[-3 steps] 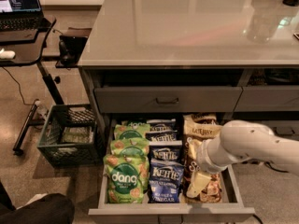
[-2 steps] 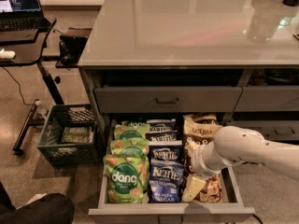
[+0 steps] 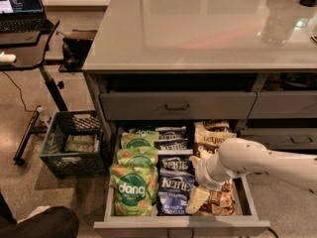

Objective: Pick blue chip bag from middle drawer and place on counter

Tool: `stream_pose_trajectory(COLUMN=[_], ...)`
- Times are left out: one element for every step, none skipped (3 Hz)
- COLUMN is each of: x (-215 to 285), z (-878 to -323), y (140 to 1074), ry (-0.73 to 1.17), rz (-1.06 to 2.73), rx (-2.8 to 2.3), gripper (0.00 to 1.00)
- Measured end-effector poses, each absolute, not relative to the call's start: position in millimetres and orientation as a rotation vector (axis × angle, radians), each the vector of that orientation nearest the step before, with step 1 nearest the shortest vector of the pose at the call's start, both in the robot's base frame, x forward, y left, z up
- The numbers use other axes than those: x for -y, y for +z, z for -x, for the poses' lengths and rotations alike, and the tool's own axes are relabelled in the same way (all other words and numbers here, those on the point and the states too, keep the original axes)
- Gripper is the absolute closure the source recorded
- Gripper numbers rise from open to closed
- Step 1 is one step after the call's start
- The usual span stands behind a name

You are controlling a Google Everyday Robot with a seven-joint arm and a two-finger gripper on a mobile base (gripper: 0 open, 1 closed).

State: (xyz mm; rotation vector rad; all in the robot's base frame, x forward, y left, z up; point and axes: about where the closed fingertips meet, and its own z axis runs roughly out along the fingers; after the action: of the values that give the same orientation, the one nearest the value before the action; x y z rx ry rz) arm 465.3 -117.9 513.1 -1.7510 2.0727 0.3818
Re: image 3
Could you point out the black standing desk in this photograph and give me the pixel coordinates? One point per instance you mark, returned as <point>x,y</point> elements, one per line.
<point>34,57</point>

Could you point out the black laptop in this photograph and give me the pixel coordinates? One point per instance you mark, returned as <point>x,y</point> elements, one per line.
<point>21,16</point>

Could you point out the front brown Late July bag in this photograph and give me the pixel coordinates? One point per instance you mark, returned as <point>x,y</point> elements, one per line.
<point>219,199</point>

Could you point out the dark green plastic crate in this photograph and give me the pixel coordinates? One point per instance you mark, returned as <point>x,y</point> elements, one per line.
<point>73,146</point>

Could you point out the grey cabinet counter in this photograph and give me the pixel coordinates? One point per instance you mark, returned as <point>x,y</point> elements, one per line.
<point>203,46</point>

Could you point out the front green Dang bag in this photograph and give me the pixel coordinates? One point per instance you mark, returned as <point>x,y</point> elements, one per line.
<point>136,189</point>

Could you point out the brown late july bag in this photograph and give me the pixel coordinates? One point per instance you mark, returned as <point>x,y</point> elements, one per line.
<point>207,142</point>
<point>219,199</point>
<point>213,125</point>

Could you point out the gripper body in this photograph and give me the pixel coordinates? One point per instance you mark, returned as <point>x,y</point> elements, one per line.
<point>203,175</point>

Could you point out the grey right lower drawers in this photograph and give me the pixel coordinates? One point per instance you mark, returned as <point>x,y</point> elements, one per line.
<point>293,140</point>

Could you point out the rear brown Late July bag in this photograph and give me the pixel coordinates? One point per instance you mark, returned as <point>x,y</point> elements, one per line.
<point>213,125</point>

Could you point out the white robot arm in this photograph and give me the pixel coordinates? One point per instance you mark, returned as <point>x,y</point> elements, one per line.
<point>238,157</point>

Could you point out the grey right top drawer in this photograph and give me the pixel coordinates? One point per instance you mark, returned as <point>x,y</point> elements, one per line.
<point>285,104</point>

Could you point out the blue kettle chip bag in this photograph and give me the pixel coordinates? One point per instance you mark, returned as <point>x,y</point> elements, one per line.
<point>175,161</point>
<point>168,133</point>
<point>174,190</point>
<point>170,145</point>

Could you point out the open grey middle drawer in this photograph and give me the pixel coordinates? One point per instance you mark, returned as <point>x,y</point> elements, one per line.
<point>243,224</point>

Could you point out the person's dark trouser leg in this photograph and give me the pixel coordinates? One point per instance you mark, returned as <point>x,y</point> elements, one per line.
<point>44,222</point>

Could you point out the rear green Dang bag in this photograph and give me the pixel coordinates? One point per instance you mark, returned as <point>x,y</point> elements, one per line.
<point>141,130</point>

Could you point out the green dang bag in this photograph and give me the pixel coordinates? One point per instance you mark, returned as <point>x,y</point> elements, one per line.
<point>129,140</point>
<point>144,156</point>
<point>136,189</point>
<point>141,130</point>

